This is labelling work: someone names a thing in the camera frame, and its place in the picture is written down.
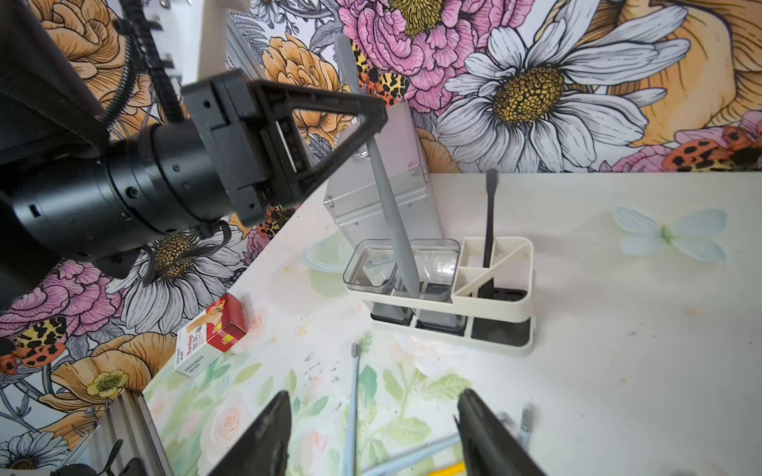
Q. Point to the yellow toothbrush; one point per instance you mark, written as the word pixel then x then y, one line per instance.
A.
pixel 454 470

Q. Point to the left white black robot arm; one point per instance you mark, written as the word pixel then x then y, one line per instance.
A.
pixel 74 338

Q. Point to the red white small box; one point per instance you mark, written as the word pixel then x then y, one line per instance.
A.
pixel 207 337

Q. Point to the clear glass bowl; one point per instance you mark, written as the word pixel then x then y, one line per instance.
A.
pixel 330 255

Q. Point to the cream toothbrush holder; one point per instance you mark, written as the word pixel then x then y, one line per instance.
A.
pixel 473 293

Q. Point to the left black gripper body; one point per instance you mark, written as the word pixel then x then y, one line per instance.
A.
pixel 224 159

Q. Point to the light blue toothbrush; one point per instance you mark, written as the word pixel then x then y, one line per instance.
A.
pixel 349 455

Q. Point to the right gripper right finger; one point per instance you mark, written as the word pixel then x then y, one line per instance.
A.
pixel 489 448

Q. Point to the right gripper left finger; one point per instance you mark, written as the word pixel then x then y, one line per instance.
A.
pixel 263 447

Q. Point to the pale blue toothbrush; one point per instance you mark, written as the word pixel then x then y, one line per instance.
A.
pixel 526 427

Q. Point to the black toothbrush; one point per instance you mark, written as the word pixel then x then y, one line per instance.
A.
pixel 492 178

